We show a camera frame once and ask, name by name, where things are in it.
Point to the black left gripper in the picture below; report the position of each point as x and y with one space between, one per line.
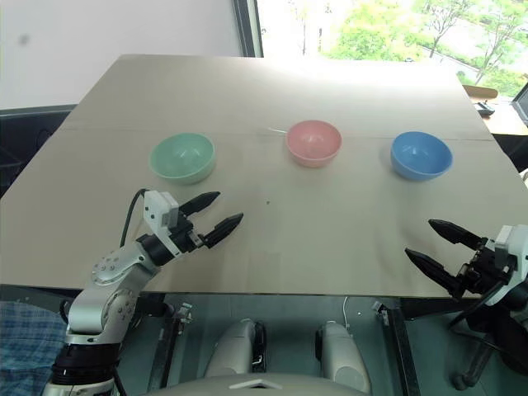
185 239

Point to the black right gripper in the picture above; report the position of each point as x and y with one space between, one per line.
486 268

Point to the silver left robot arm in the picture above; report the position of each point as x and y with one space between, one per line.
111 268

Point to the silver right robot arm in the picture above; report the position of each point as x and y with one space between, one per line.
524 299

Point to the green plastic bowl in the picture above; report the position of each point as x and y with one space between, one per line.
181 163

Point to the blue plastic bowl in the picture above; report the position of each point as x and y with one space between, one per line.
420 158

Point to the metal table leg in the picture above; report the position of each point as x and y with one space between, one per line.
398 346
171 342

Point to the black clamp stand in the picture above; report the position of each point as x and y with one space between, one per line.
474 365

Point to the black office chair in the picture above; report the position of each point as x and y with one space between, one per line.
513 150

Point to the pink red plastic bowl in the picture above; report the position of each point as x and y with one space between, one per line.
313 144

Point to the silver left robot thigh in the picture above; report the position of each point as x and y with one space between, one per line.
237 342

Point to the silver robot thigh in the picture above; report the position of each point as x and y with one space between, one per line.
237 342
342 354

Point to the silver right robot thigh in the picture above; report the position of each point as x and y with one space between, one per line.
342 354

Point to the wooden side desk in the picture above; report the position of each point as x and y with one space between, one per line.
501 117

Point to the black handheld controller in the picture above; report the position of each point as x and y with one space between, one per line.
484 108

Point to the dark laptop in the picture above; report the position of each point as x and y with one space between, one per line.
521 103

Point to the silver robot torso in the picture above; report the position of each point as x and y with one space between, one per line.
255 385

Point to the black low cabinet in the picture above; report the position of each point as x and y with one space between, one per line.
29 140

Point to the blue plaid cloth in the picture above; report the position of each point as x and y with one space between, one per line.
24 350

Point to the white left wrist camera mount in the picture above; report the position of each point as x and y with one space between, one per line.
158 208

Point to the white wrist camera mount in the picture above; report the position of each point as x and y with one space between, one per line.
158 208
517 243

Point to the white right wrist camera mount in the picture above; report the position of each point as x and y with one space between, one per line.
517 243

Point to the dark window frame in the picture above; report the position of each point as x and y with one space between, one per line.
247 26

